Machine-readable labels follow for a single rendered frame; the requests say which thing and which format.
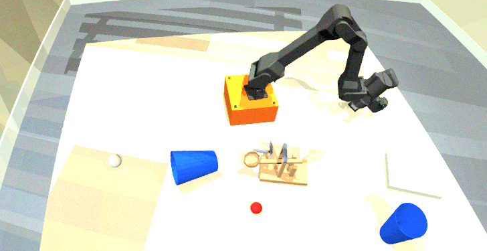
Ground blue plastic cup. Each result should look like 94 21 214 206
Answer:
379 202 428 244
171 150 218 186

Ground white ball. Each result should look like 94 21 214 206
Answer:
107 154 122 168

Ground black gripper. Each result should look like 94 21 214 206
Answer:
357 68 399 90

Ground red ball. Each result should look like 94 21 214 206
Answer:
251 202 262 214

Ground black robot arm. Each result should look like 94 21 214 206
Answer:
244 4 393 113

